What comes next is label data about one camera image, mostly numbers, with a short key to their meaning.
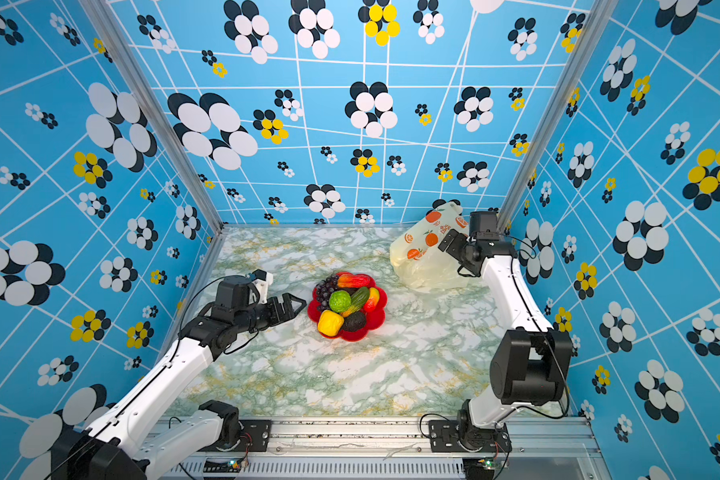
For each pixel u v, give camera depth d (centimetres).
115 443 39
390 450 72
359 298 91
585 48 73
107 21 70
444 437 72
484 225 65
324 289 92
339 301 87
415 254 98
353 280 96
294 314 70
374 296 94
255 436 74
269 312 69
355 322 89
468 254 63
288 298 71
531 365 43
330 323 85
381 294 96
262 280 73
